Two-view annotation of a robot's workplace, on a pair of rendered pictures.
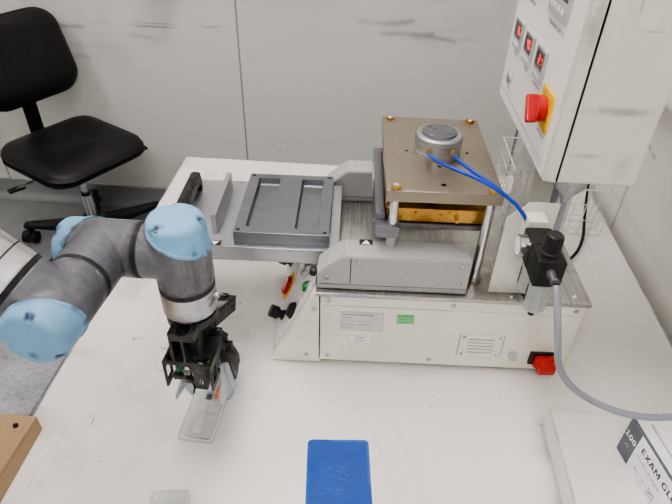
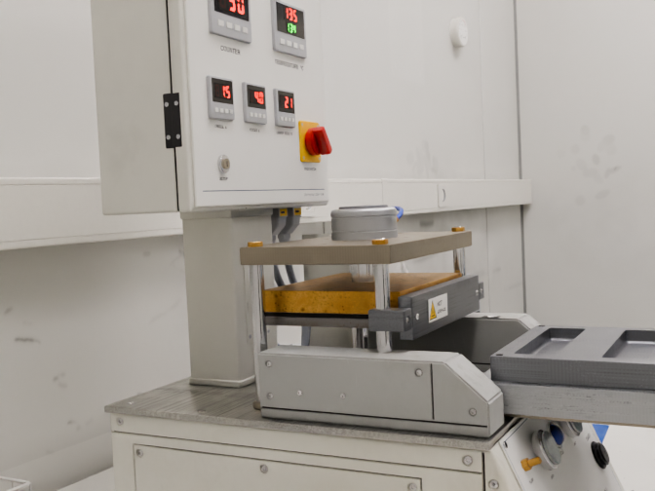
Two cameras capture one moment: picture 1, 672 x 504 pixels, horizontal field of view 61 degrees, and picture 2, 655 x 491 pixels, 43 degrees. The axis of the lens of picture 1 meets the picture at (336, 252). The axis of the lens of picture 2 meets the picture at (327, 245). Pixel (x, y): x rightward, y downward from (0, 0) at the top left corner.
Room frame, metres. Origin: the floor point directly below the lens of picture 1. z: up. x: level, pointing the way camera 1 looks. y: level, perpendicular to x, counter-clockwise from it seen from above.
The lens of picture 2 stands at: (1.78, 0.23, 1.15)
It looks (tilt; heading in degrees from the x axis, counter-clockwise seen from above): 3 degrees down; 206
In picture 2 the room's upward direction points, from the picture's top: 3 degrees counter-clockwise
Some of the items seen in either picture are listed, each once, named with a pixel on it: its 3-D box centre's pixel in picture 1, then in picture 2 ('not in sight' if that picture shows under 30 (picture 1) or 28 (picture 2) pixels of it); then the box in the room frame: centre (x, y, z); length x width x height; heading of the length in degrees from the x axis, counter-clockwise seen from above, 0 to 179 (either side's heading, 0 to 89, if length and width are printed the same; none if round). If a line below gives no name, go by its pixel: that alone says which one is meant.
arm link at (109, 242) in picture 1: (99, 253); not in sight; (0.56, 0.30, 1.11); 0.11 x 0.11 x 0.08; 86
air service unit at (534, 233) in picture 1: (534, 264); not in sight; (0.65, -0.29, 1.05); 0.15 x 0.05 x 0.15; 179
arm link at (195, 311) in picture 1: (191, 296); not in sight; (0.57, 0.20, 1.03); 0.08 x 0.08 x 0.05
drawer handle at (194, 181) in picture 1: (187, 200); not in sight; (0.88, 0.28, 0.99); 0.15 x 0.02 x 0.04; 179
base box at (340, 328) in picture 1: (415, 279); (386, 460); (0.86, -0.16, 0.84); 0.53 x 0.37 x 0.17; 89
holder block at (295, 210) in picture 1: (287, 207); (593, 353); (0.88, 0.09, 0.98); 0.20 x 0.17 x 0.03; 179
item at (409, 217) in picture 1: (433, 176); (369, 274); (0.87, -0.17, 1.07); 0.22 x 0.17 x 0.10; 179
